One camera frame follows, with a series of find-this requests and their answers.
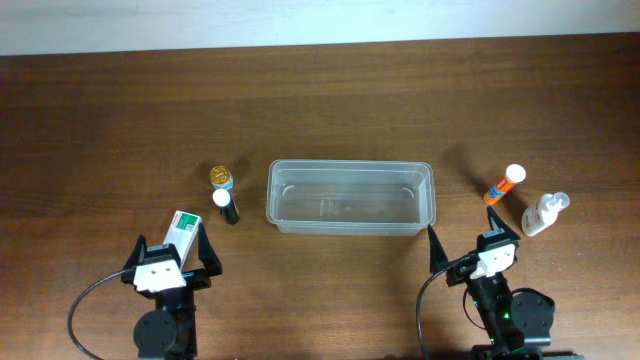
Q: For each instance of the white pump bottle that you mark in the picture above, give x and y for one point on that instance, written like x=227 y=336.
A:
x=543 y=213

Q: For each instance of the black bottle white cap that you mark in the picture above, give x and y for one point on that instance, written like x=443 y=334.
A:
x=226 y=206

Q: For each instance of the gold lid small jar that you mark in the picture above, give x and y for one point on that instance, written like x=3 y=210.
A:
x=221 y=178

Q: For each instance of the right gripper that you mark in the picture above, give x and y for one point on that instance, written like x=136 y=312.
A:
x=460 y=273

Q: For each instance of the orange tube white cap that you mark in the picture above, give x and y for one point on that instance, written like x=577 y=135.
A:
x=513 y=175

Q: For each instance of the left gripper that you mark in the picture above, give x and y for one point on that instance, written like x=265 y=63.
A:
x=198 y=276

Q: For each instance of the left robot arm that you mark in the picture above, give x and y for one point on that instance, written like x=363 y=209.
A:
x=169 y=331

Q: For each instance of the clear plastic container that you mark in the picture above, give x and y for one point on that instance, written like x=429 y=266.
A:
x=351 y=197

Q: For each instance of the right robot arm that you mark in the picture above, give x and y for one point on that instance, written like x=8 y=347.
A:
x=518 y=322

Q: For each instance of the white green carton box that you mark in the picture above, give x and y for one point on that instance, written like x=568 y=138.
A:
x=182 y=232

